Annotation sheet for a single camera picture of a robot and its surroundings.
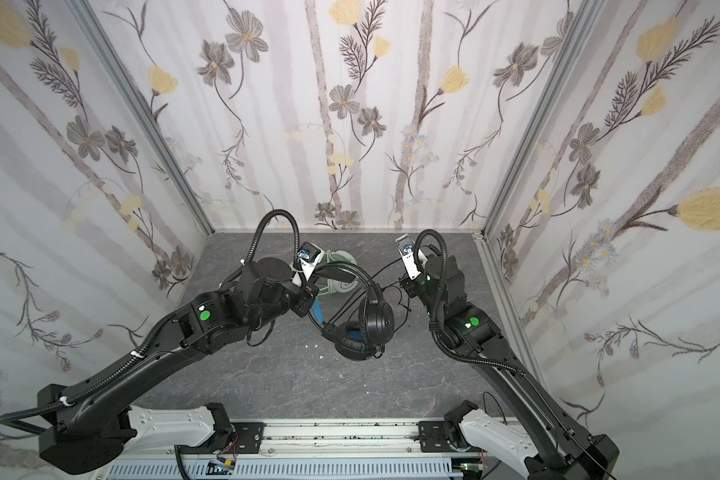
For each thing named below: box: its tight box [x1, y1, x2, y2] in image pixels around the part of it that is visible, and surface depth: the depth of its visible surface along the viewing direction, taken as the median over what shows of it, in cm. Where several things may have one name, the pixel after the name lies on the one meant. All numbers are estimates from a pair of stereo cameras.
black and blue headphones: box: [311, 262, 395, 362], surface depth 60 cm
